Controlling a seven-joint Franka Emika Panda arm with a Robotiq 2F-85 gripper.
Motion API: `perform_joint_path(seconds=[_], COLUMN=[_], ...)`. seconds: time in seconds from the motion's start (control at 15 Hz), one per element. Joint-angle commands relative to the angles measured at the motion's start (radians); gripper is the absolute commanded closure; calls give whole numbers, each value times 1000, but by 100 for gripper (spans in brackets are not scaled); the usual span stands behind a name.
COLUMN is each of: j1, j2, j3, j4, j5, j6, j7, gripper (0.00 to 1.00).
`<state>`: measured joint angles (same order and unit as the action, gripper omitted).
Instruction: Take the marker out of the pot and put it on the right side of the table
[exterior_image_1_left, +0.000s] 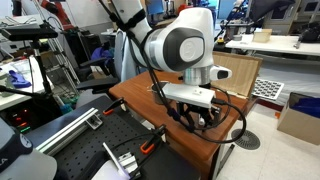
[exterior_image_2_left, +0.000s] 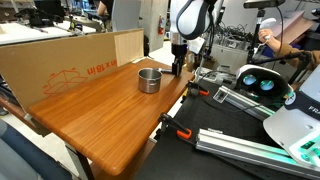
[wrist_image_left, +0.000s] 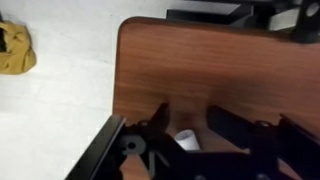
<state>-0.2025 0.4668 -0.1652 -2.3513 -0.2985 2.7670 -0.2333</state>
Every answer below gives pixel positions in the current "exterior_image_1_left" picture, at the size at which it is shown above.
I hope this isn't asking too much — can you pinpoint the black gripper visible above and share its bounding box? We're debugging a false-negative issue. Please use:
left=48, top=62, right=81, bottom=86
left=176, top=100, right=217, bottom=133

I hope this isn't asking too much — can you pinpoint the grey metal table leg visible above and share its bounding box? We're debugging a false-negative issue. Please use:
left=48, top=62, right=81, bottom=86
left=214, top=143, right=236, bottom=179

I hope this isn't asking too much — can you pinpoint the round floor drain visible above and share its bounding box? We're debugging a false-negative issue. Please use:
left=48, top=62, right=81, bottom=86
left=230, top=128, right=262, bottom=151

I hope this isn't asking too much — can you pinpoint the black orange bar clamp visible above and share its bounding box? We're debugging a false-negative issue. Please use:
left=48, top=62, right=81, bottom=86
left=139, top=124, right=168, bottom=155
left=101, top=96, right=127, bottom=117

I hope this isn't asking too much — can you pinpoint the black white checkerboard sheet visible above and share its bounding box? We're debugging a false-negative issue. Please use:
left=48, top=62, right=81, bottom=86
left=251, top=78, right=286, bottom=101

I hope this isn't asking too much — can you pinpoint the light blue hanging cloth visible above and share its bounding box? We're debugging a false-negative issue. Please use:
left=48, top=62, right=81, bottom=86
left=113, top=29, right=141, bottom=83

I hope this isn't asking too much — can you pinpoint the large cardboard box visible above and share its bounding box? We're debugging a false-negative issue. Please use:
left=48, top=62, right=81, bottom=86
left=276, top=91, right=320, bottom=146

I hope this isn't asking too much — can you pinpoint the small wooden box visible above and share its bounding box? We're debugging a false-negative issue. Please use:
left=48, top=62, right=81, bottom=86
left=252, top=28, right=273, bottom=44

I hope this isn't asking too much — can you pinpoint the blue plastic bag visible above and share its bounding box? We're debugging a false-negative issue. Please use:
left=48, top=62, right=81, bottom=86
left=289, top=94, right=320, bottom=118

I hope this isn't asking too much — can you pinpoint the black office chair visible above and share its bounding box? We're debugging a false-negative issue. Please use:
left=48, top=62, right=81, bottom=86
left=74, top=56, right=121, bottom=96

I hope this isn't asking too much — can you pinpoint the white desk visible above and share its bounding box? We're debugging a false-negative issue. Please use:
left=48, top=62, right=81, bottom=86
left=225, top=33, right=320, bottom=58

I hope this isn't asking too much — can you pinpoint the black perforated breadboard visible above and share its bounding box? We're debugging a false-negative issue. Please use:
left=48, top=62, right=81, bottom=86
left=24, top=94, right=201, bottom=180

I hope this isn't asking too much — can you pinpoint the purple cloth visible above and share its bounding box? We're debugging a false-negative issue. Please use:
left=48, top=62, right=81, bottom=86
left=91, top=46, right=114, bottom=63

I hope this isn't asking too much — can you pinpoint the black bag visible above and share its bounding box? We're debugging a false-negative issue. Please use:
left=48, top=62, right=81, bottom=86
left=298, top=23, right=320, bottom=44

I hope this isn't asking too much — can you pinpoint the white side table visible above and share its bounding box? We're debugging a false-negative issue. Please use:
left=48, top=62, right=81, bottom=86
left=0, top=58, right=54, bottom=111

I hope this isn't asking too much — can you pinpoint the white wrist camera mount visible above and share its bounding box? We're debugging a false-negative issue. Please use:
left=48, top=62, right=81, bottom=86
left=162, top=82, right=216, bottom=110

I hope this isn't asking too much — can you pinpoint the short aluminium profile rail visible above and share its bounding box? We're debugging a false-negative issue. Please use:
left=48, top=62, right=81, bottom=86
left=101, top=141, right=143, bottom=179

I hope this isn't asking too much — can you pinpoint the long aluminium profile rail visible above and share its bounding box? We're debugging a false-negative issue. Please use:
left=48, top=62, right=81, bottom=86
left=34, top=107, right=104, bottom=157

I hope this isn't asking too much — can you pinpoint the black camera stand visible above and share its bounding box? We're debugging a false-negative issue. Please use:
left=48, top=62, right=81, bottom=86
left=0, top=39, right=58, bottom=111

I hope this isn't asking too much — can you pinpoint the black stereo camera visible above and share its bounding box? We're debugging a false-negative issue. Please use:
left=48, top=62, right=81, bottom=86
left=0, top=26, right=59, bottom=43

